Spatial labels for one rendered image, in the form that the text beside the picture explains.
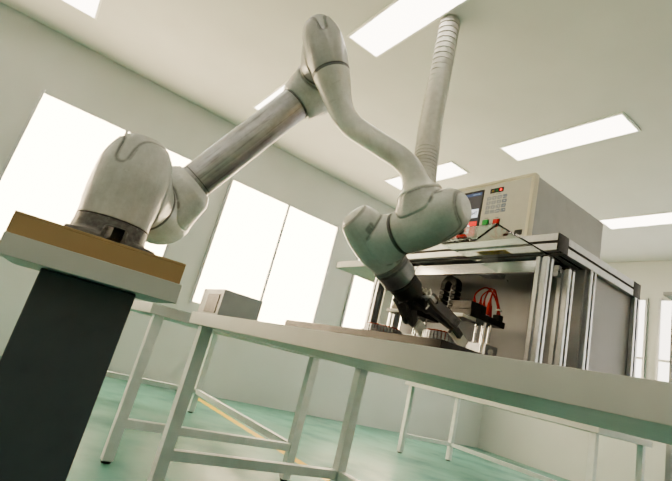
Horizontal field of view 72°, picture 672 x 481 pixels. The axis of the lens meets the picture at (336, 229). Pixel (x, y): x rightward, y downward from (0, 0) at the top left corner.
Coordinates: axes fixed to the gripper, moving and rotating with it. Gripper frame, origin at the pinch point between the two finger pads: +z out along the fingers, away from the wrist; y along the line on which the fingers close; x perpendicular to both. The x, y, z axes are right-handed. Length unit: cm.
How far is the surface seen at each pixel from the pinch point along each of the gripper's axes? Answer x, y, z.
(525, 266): -24.2, -14.0, -2.6
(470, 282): -32.4, 16.4, 10.1
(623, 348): -34, -20, 37
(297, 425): 11, 162, 81
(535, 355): -4.7, -20.2, 7.7
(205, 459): 56, 114, 27
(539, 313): -13.2, -20.0, 2.7
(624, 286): -46, -21, 25
